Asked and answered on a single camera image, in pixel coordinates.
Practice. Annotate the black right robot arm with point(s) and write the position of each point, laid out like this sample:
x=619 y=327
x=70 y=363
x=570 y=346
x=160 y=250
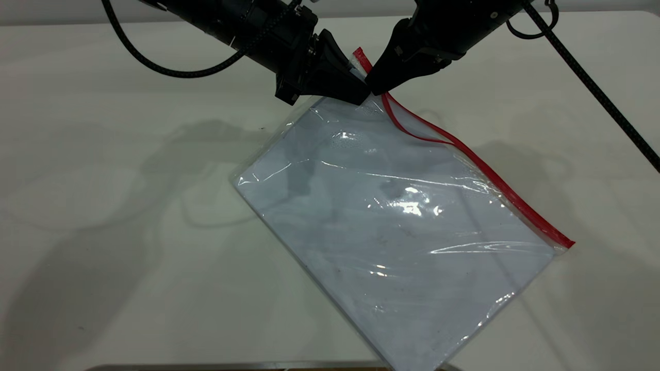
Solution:
x=515 y=6

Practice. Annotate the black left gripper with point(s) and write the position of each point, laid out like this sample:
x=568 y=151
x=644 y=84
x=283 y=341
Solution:
x=289 y=46

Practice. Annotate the clear plastic zipper bag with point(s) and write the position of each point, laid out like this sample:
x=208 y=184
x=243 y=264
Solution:
x=407 y=232

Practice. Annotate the grey metal bar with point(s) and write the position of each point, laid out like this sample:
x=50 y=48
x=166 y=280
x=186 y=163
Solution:
x=232 y=367

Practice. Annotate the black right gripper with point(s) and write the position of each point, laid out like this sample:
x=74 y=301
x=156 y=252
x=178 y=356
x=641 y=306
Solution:
x=454 y=26

